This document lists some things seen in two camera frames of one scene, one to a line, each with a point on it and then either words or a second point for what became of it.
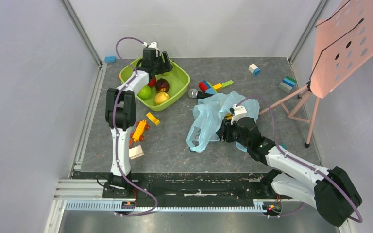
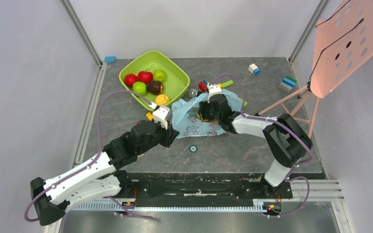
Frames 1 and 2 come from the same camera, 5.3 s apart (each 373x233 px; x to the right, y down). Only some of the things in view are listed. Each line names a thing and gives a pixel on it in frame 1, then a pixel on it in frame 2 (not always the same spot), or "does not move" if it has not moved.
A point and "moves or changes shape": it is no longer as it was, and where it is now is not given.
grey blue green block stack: [287, 84] does not move
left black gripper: [166, 67] → [169, 135]
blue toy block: [110, 59] does not move
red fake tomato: [152, 82] moves or changes shape
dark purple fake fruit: [162, 85] → [155, 88]
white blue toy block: [254, 69] does not move
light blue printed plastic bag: [209, 113] moves or changes shape
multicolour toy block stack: [205, 86] does not move
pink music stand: [347, 36] does not move
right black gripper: [226, 130] → [208, 109]
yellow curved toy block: [150, 117] does not move
